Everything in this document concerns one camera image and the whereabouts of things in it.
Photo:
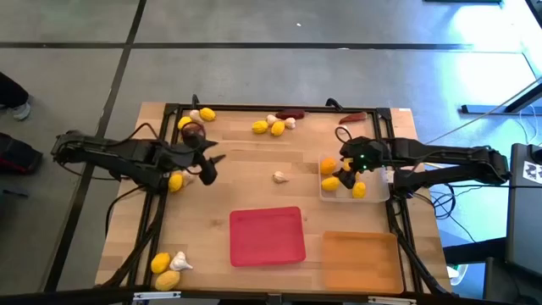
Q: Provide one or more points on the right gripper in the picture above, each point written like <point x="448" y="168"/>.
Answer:
<point x="370" y="154"/>

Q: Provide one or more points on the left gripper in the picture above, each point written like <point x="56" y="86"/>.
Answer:
<point x="188" y="160"/>

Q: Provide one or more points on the yellow lemon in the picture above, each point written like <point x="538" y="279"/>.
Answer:
<point x="330" y="184"/>
<point x="278" y="128"/>
<point x="347" y="163"/>
<point x="207" y="114"/>
<point x="175" y="182"/>
<point x="260" y="127"/>
<point x="160" y="262"/>
<point x="184" y="123"/>
<point x="359" y="190"/>

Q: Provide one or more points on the red plastic bin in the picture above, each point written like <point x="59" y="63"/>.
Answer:
<point x="267" y="237"/>

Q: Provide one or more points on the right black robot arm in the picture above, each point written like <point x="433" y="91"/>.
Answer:
<point x="444" y="152"/>

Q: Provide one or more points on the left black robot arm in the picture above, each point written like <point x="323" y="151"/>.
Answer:
<point x="127" y="152"/>

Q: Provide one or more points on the orange-tinted lemon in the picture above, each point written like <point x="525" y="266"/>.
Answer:
<point x="328" y="166"/>

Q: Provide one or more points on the clear plastic bin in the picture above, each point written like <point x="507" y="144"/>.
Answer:
<point x="377" y="192"/>

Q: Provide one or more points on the bright red chili pepper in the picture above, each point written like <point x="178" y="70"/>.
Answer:
<point x="192" y="129"/>

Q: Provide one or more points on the brownish red chili pepper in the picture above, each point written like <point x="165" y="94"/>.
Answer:
<point x="353" y="118"/>

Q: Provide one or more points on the dark red chili pepper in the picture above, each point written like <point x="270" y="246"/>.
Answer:
<point x="290" y="114"/>

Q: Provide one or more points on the orange plastic bin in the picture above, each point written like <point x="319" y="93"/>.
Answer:
<point x="362" y="262"/>

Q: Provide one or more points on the pale orange lemon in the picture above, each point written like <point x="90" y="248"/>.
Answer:
<point x="167" y="280"/>

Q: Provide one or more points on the white round floor object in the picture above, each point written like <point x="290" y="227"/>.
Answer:
<point x="458" y="273"/>

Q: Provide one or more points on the black stand base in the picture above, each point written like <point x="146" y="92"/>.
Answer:
<point x="482" y="109"/>

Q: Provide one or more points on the dark grey equipment case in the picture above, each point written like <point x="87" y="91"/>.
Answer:
<point x="523" y="220"/>

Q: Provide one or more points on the black and red bag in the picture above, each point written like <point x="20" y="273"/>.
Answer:
<point x="19" y="154"/>

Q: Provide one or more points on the person's shoe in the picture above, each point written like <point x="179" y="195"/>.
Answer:
<point x="22" y="112"/>

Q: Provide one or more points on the black rig bar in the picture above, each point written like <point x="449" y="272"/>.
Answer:
<point x="63" y="297"/>

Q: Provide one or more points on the person's leg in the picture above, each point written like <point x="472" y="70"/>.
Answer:
<point x="10" y="93"/>

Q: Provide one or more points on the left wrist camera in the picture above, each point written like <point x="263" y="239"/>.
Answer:
<point x="199" y="145"/>

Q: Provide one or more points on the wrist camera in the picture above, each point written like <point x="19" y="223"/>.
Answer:
<point x="348" y="149"/>
<point x="199" y="145"/>

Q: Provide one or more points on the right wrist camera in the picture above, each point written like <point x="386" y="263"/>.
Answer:
<point x="348" y="149"/>

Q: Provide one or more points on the black frame clamp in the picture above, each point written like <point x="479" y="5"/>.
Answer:
<point x="333" y="103"/>
<point x="195" y="101"/>

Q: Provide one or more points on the silver metal bracket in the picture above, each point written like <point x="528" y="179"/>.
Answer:
<point x="391" y="300"/>
<point x="156" y="295"/>

